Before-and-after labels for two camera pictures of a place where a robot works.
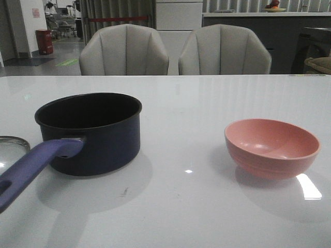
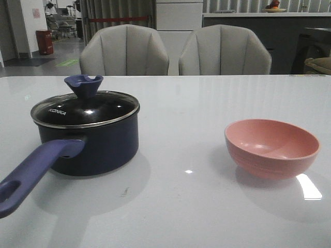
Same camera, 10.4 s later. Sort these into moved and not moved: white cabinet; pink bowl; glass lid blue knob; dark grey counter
Moved: glass lid blue knob
Not moved: pink bowl; dark grey counter; white cabinet
